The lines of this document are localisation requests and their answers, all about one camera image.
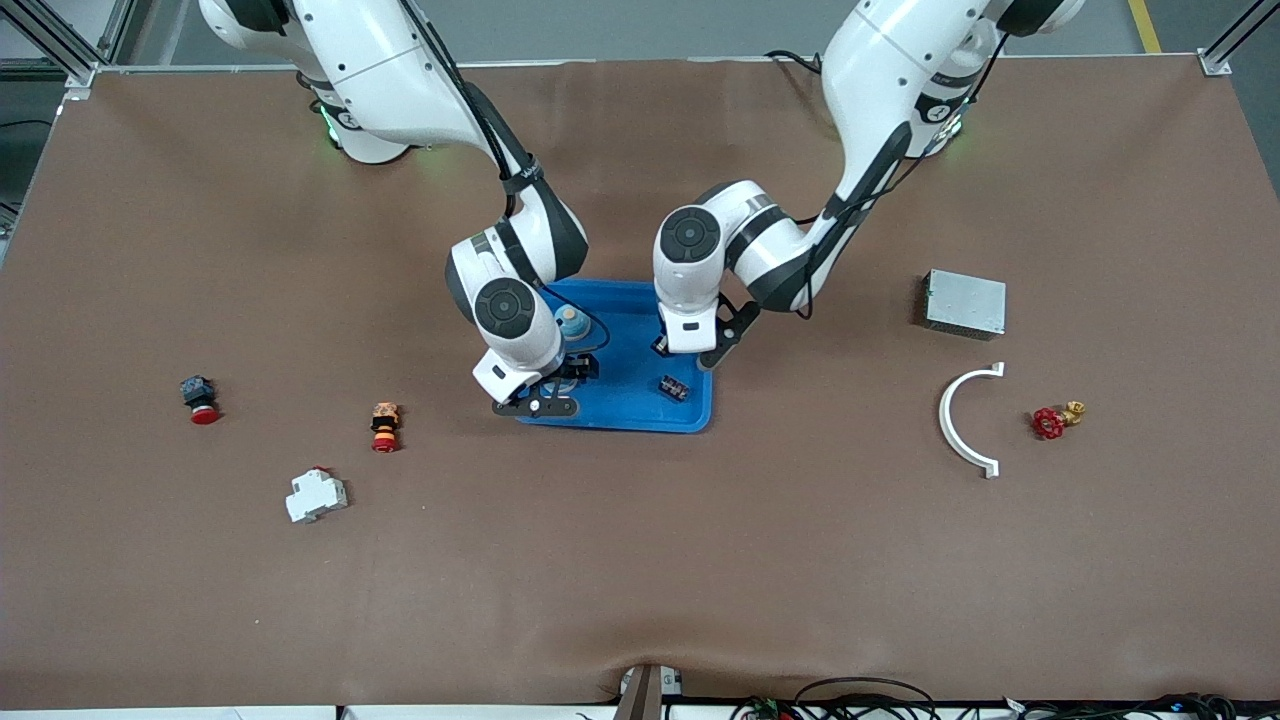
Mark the blue plastic tray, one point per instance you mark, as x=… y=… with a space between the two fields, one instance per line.
x=630 y=405

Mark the short black cylindrical capacitor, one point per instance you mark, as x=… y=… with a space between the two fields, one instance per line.
x=673 y=387

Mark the grey metal power supply box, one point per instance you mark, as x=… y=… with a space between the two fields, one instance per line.
x=965 y=303

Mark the red handwheel brass valve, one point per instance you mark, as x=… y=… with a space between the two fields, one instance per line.
x=1048 y=424

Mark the aluminium frame profile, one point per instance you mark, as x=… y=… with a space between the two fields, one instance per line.
x=60 y=45
x=1215 y=62

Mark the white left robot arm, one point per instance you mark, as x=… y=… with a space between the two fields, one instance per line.
x=880 y=80

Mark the metal table edge bracket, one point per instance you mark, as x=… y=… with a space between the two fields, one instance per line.
x=645 y=692

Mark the white curved plastic bracket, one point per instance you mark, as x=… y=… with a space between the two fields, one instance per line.
x=943 y=415

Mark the red push button switch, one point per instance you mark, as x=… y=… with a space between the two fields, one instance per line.
x=200 y=398

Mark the blue dome desk bell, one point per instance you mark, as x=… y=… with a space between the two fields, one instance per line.
x=572 y=325
x=552 y=385

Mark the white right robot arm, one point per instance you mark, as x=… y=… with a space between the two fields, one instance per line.
x=400 y=70

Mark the brown table cover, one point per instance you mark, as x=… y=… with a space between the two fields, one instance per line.
x=640 y=560

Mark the white circuit breaker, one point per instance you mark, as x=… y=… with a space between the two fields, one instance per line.
x=315 y=497

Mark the orange red emergency stop button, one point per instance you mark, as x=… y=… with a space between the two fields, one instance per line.
x=385 y=425

